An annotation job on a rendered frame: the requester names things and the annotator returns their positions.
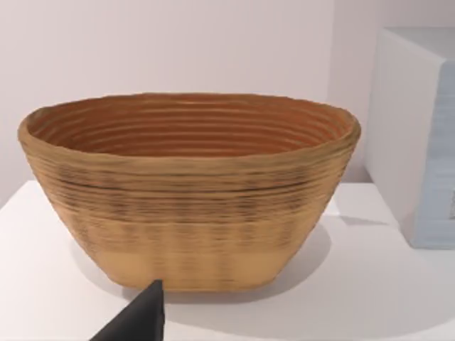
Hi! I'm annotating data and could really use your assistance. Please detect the pale blue cabinet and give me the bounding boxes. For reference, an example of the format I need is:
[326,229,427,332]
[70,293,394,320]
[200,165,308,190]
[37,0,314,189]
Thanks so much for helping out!
[363,26,455,250]

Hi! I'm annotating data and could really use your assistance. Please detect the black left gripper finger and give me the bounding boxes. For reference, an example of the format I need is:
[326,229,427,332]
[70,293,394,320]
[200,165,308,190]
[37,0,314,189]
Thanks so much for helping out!
[92,279,166,341]

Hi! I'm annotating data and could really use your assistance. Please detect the woven brown basket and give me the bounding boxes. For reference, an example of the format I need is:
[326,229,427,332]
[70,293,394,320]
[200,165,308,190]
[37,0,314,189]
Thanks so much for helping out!
[16,92,363,293]

